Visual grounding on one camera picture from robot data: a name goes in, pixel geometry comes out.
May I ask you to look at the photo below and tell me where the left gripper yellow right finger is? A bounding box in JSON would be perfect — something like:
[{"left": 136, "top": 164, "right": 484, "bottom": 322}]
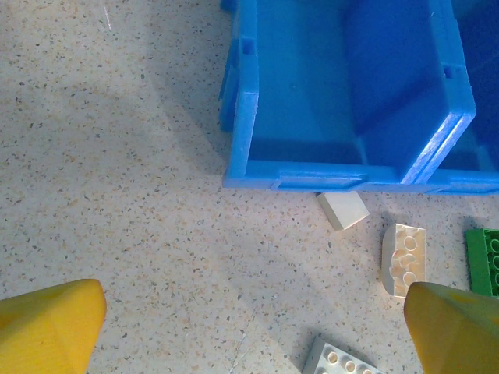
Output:
[{"left": 403, "top": 281, "right": 499, "bottom": 374}]

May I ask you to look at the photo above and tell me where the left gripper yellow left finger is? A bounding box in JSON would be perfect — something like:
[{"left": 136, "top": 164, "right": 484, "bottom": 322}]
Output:
[{"left": 0, "top": 278, "right": 107, "bottom": 374}]

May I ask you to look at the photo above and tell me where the long green lego brick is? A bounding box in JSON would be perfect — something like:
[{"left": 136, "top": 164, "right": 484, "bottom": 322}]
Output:
[{"left": 462, "top": 228, "right": 499, "bottom": 298}]

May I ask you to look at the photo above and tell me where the white arched lego brick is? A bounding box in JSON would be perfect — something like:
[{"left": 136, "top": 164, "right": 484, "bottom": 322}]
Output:
[{"left": 380, "top": 223, "right": 427, "bottom": 299}]

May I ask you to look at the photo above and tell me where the long white lego plate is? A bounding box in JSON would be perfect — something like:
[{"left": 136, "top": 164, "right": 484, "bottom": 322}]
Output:
[{"left": 302, "top": 335, "right": 387, "bottom": 374}]

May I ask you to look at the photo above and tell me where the small white lego block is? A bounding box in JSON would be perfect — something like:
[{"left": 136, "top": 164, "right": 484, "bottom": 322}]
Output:
[{"left": 315, "top": 190, "right": 370, "bottom": 232}]

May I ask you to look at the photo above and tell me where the blue plastic bin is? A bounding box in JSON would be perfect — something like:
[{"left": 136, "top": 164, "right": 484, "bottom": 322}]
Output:
[
  {"left": 220, "top": 0, "right": 477, "bottom": 194},
  {"left": 424, "top": 0, "right": 499, "bottom": 195}
]

